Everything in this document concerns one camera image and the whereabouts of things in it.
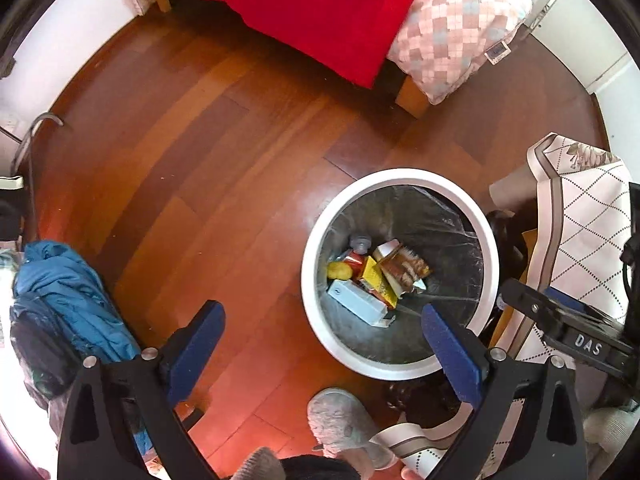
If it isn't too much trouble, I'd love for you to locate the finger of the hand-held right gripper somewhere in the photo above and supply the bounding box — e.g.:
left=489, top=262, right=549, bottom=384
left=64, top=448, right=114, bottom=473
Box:
left=544, top=287, right=621, bottom=328
left=500, top=279, right=568, bottom=341

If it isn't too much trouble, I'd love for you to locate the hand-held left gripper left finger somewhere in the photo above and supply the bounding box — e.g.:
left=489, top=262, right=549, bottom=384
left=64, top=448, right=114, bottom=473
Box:
left=57, top=300, right=227, bottom=480

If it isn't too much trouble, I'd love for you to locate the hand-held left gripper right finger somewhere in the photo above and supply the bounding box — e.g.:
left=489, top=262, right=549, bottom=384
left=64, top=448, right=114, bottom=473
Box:
left=421, top=302, right=588, bottom=480

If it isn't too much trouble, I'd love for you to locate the brown snack packet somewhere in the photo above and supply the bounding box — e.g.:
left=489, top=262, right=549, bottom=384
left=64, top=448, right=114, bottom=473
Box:
left=380, top=245, right=432, bottom=291

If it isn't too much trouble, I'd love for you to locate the yellow box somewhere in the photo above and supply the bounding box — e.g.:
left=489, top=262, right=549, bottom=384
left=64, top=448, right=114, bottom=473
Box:
left=360, top=256, right=398, bottom=308

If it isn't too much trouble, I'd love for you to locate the silver blue box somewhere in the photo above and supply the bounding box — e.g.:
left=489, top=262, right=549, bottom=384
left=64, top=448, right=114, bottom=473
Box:
left=327, top=280, right=396, bottom=328

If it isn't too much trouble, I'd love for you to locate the red bottle with grey cap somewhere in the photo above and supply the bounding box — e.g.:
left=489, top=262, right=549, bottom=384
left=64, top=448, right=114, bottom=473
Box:
left=345, top=234, right=373, bottom=281

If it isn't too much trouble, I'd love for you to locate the white round trash bin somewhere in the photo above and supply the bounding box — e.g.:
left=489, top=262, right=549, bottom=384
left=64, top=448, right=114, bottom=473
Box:
left=300, top=169, right=501, bottom=381

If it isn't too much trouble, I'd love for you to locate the person's right forearm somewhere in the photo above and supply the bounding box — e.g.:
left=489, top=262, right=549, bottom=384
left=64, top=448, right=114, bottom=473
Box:
left=582, top=407, right=640, bottom=461

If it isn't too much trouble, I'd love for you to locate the flat brown cardboard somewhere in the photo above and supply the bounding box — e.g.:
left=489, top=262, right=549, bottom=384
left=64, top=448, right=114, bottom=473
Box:
left=492, top=227, right=541, bottom=346

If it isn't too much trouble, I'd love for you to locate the white diamond-pattern tablecloth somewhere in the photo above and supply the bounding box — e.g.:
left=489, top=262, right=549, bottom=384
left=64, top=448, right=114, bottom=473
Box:
left=370, top=132, right=636, bottom=480

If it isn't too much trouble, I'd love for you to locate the grey slipper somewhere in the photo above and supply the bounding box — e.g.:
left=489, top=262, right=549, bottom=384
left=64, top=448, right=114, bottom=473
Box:
left=306, top=387, right=396, bottom=471

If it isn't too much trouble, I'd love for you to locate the blue jacket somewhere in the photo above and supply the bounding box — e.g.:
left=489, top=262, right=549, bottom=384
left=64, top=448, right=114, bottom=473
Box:
left=12, top=240, right=151, bottom=456

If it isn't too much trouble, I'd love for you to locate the black plastic bag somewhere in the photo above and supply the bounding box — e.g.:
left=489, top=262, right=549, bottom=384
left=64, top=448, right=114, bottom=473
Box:
left=10, top=300, right=76, bottom=396

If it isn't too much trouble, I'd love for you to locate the grey metal tube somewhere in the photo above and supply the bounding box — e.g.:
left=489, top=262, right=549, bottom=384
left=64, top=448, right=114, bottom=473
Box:
left=12, top=112, right=66, bottom=171

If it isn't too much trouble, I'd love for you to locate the pink checkered bed sheet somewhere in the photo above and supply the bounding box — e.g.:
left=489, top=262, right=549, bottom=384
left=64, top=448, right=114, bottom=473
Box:
left=120, top=0, right=533, bottom=106

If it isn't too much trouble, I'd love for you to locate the red blanket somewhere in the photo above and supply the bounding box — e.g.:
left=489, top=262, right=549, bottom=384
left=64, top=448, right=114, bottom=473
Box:
left=114, top=0, right=441, bottom=90

